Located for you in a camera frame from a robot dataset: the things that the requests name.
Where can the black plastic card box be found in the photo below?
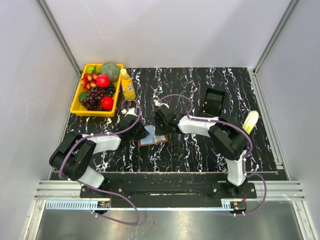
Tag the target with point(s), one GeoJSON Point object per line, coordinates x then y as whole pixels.
{"type": "Point", "coordinates": [212, 104]}

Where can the yellow plastic fruit tray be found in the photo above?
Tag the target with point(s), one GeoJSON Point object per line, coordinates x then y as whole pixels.
{"type": "Point", "coordinates": [77, 109]}

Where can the small red fruit cluster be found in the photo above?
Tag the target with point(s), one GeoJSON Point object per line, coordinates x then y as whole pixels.
{"type": "Point", "coordinates": [88, 82]}

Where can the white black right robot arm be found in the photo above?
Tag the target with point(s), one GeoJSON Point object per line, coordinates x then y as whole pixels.
{"type": "Point", "coordinates": [231, 141]}

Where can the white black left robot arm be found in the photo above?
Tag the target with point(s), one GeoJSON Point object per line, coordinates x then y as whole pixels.
{"type": "Point", "coordinates": [72, 157]}

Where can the red pomegranate upper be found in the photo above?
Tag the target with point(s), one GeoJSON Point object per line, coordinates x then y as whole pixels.
{"type": "Point", "coordinates": [103, 81]}

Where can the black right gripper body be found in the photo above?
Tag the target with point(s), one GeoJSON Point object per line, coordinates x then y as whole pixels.
{"type": "Point", "coordinates": [161, 127]}

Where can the green lime fruit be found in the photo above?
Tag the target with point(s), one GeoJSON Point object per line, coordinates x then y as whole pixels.
{"type": "Point", "coordinates": [82, 96]}

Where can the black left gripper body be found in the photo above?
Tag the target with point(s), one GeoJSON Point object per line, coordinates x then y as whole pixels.
{"type": "Point", "coordinates": [139, 133]}

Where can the red pomegranate lower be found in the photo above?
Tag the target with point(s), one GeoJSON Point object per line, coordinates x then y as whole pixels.
{"type": "Point", "coordinates": [107, 103]}

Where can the dark purple grape bunch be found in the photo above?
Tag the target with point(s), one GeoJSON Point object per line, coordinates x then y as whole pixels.
{"type": "Point", "coordinates": [92, 102]}

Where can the black grape bunch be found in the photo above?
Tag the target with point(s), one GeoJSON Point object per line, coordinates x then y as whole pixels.
{"type": "Point", "coordinates": [110, 90]}

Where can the green melon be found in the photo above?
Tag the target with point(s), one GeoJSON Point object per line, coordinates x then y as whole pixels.
{"type": "Point", "coordinates": [112, 70]}

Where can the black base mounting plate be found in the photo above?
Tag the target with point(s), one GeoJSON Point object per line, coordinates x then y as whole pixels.
{"type": "Point", "coordinates": [177, 190]}

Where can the brown leather card holder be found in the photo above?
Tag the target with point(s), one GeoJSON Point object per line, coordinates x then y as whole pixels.
{"type": "Point", "coordinates": [152, 138]}

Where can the red pomegranate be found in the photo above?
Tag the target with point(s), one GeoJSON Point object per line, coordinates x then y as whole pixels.
{"type": "Point", "coordinates": [107, 103]}
{"type": "Point", "coordinates": [103, 81]}

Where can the yellow juice bottle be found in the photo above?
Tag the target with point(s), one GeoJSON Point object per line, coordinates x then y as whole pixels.
{"type": "Point", "coordinates": [128, 89]}

